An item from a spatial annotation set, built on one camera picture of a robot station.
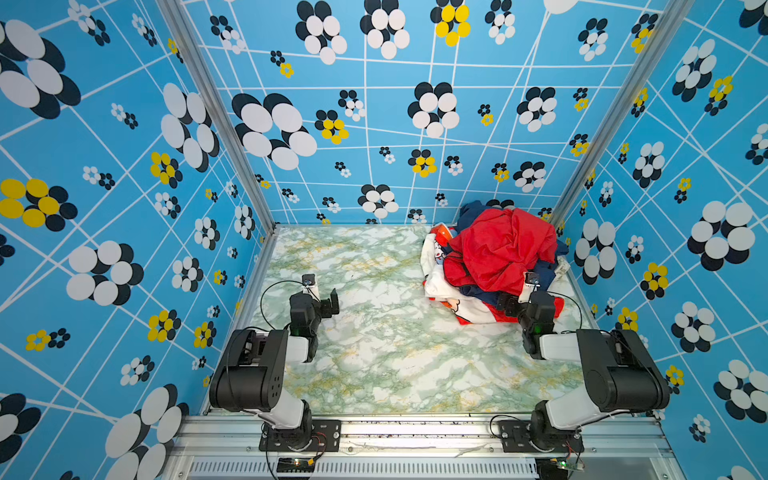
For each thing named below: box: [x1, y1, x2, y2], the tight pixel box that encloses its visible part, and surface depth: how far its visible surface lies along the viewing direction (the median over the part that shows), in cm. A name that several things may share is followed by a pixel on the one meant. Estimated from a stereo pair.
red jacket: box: [443, 208, 558, 295], surface depth 91 cm
